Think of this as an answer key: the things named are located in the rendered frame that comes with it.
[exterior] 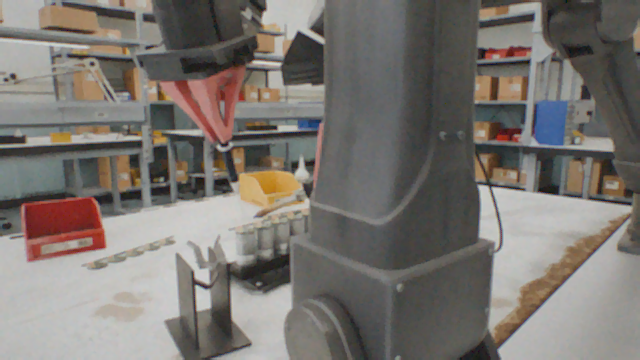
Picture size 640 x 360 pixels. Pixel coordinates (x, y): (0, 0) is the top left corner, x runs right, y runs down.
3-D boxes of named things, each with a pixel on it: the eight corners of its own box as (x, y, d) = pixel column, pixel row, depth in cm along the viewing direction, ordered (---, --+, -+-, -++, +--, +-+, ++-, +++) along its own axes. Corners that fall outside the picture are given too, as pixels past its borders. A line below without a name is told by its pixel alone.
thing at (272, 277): (312, 247, 62) (312, 240, 62) (349, 259, 57) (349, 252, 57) (222, 279, 51) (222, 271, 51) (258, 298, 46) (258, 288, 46)
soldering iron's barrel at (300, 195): (259, 222, 49) (308, 199, 48) (253, 211, 48) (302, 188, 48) (260, 219, 50) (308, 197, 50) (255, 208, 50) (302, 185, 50)
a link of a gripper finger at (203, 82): (209, 127, 48) (186, 45, 44) (261, 129, 45) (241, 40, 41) (169, 151, 43) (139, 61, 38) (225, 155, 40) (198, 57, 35)
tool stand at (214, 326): (181, 390, 37) (196, 329, 30) (156, 296, 42) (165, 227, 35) (241, 368, 40) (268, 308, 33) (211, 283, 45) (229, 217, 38)
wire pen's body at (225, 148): (224, 183, 46) (196, 87, 41) (232, 176, 47) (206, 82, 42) (236, 184, 45) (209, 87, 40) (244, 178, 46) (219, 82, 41)
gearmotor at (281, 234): (293, 256, 55) (293, 220, 54) (279, 261, 53) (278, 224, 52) (281, 252, 57) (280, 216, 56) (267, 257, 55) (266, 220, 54)
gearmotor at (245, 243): (260, 268, 51) (259, 229, 50) (244, 274, 49) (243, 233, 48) (248, 263, 53) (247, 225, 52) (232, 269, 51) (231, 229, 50)
